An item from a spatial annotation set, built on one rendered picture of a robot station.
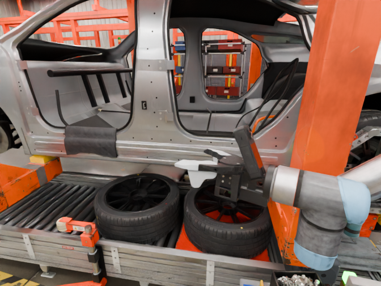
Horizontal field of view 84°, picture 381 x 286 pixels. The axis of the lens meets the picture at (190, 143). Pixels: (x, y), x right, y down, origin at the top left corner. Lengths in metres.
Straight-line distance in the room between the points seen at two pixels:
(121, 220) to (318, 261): 1.24
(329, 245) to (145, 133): 1.31
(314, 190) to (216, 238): 1.07
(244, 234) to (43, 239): 1.31
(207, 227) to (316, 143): 0.82
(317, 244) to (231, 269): 0.99
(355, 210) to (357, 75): 0.59
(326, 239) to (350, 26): 0.68
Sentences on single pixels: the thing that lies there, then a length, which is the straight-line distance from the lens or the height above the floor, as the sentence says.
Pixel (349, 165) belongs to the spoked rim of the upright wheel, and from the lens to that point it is 1.70.
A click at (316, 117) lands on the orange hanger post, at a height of 1.26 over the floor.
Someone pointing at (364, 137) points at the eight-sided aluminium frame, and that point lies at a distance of 1.54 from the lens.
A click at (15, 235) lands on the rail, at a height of 0.36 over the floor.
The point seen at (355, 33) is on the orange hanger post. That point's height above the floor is 1.54.
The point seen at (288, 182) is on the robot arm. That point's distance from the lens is 0.44.
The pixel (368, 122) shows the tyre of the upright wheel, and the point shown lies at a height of 1.13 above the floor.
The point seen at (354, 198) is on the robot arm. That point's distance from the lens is 0.45.
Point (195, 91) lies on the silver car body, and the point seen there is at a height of 1.10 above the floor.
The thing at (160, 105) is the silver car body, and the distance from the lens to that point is 1.49.
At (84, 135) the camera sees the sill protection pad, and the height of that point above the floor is 0.95.
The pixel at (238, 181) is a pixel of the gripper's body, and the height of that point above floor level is 1.22.
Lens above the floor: 1.44
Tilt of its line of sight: 20 degrees down
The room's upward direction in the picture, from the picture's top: straight up
